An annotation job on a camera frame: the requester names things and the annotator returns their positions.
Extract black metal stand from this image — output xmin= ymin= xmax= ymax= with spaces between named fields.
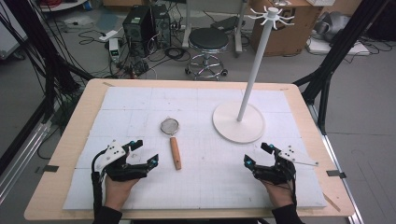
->
xmin=292 ymin=0 xmax=391 ymax=135
xmin=0 ymin=0 xmax=95 ymax=125

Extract white desk frame legs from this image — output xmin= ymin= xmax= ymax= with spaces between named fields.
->
xmin=182 ymin=0 xmax=248 ymax=54

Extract person's left hand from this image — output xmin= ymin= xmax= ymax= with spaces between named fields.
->
xmin=104 ymin=175 xmax=140 ymax=213

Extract aluminium rail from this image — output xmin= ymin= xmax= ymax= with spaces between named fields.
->
xmin=307 ymin=104 xmax=366 ymax=224
xmin=0 ymin=120 xmax=52 ymax=204

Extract black round stool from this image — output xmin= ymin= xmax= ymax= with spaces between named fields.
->
xmin=185 ymin=27 xmax=230 ymax=81

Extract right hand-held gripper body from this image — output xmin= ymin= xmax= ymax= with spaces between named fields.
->
xmin=253 ymin=145 xmax=319 ymax=185

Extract black tape piece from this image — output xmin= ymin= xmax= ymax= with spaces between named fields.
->
xmin=42 ymin=164 xmax=60 ymax=174
xmin=326 ymin=169 xmax=347 ymax=179

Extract brown cardboard box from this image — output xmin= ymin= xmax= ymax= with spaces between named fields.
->
xmin=249 ymin=0 xmax=324 ymax=58

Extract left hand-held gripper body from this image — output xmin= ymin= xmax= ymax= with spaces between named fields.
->
xmin=93 ymin=139 xmax=149 ymax=183

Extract white hook rack stand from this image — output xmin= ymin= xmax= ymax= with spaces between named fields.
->
xmin=212 ymin=6 xmax=296 ymax=145

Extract grey bag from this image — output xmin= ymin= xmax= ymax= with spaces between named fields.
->
xmin=313 ymin=11 xmax=352 ymax=42

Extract white power strip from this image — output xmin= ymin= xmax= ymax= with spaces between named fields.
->
xmin=98 ymin=29 xmax=120 ymax=43

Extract coiled black cable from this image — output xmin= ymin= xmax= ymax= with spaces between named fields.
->
xmin=163 ymin=46 xmax=191 ymax=63

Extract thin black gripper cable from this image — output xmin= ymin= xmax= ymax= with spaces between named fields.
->
xmin=289 ymin=176 xmax=298 ymax=207

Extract white box device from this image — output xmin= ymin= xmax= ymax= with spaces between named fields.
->
xmin=108 ymin=37 xmax=121 ymax=63

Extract white flat board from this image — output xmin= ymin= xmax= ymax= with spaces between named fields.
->
xmin=305 ymin=36 xmax=372 ymax=57

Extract white gridded table mat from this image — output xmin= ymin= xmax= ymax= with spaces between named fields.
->
xmin=63 ymin=86 xmax=328 ymax=211

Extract small black computer tower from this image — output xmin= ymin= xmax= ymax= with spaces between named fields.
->
xmin=150 ymin=4 xmax=173 ymax=49

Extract person's right hand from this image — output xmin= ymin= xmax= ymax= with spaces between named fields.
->
xmin=261 ymin=179 xmax=295 ymax=209

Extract large black computer tower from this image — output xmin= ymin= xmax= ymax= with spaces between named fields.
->
xmin=122 ymin=5 xmax=154 ymax=58

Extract mesh strainer with wooden handle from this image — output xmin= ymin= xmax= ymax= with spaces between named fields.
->
xmin=160 ymin=117 xmax=183 ymax=171

